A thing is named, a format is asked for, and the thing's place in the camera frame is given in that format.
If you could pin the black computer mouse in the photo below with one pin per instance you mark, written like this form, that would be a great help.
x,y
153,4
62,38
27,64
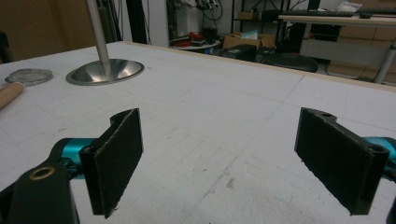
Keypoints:
x,y
365,15

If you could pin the white round side table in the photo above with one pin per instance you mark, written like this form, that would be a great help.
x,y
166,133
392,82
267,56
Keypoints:
x,y
199,46

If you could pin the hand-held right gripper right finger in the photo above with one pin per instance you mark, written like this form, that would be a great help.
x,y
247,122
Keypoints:
x,y
336,158

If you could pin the black keyboard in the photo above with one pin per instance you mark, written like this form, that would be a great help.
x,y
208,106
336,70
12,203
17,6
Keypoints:
x,y
317,13

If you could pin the red tool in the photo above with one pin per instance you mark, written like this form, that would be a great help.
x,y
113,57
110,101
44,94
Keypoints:
x,y
195,35

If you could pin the open cardboard box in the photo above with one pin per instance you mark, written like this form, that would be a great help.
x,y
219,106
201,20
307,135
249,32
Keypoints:
x,y
236,40

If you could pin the wooden desk with white frame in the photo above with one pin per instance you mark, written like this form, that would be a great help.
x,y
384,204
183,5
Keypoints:
x,y
336,21

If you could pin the grey round flat disc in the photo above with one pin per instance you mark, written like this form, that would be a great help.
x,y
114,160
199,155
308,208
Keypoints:
x,y
28,76

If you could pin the small cardboard box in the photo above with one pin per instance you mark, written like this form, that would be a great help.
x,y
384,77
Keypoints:
x,y
248,15

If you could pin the black box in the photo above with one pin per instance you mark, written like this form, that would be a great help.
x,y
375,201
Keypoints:
x,y
241,52

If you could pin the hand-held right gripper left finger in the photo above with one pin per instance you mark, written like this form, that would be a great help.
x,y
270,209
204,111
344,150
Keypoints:
x,y
116,161

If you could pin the black round stool seat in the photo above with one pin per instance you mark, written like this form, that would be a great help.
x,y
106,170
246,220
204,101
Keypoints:
x,y
292,62

